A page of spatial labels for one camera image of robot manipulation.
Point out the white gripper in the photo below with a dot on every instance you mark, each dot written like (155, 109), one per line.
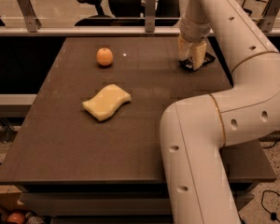
(192, 33)

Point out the left metal rail bracket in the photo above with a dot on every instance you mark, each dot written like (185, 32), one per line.
(32, 22)

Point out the yellow wavy sponge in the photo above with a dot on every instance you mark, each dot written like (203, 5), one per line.
(106, 102)

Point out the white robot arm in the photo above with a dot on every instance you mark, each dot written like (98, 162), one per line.
(193, 130)

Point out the middle metal rail bracket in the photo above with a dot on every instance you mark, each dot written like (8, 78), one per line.
(150, 16)

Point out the right metal rail bracket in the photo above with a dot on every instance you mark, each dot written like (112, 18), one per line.
(269, 15)

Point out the orange fruit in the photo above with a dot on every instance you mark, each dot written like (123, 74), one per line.
(104, 57)

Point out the metal rail bracket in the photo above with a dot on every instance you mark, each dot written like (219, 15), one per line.
(269, 15)
(32, 22)
(150, 16)

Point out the orange ball under table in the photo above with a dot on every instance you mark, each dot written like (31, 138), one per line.
(16, 217)

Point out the black rxbar chocolate wrapper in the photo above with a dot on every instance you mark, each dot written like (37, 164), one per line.
(188, 64)

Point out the horizontal metal rail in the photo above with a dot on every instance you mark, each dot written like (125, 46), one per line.
(90, 31)

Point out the black office chair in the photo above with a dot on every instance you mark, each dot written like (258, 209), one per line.
(131, 13)

